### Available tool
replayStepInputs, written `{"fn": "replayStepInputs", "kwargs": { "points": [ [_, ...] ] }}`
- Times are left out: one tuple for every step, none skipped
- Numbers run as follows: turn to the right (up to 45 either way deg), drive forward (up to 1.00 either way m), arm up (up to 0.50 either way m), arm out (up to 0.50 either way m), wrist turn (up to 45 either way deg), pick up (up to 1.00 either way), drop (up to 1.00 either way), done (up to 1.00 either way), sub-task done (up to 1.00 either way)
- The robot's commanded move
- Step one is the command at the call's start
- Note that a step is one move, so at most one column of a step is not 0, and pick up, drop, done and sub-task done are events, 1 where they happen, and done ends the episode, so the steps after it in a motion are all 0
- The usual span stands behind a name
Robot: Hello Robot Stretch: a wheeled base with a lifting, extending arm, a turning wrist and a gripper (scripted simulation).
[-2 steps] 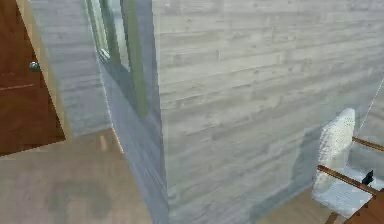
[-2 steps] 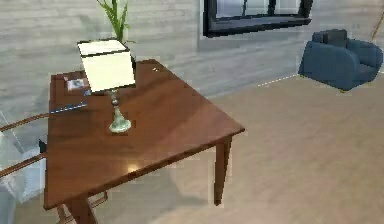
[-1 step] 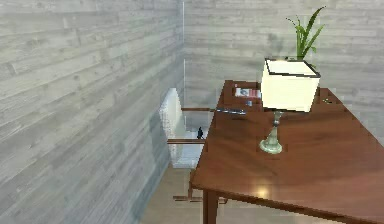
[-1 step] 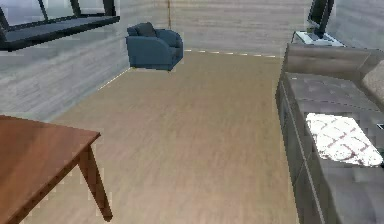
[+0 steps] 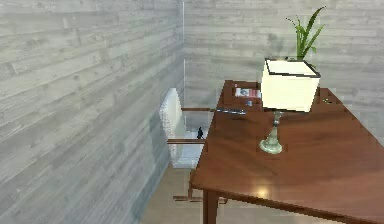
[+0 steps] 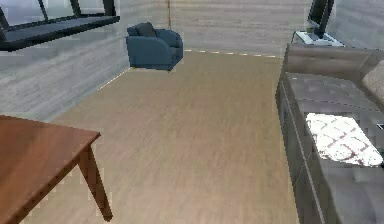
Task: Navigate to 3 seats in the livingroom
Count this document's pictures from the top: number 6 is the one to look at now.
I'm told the blue armchair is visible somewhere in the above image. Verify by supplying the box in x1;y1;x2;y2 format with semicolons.
125;22;185;72

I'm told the dark blue cushion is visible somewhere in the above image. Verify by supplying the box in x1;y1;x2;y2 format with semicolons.
134;22;158;38

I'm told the grey brown sofa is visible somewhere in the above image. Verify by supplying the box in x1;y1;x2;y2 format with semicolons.
275;42;384;224

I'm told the white television stand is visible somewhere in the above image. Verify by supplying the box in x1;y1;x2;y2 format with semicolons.
291;30;346;48

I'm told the white patterned pillow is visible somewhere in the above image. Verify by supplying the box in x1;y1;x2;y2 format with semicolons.
305;112;384;168

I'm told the black television set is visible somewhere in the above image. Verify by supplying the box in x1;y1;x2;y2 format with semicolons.
306;0;335;39

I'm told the black framed window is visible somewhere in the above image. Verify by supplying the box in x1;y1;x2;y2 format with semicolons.
0;0;121;53

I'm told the brown wooden table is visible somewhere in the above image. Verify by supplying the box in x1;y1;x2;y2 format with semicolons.
0;114;114;224

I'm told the beige sofa cushion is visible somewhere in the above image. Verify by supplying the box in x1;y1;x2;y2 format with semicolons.
361;59;384;107

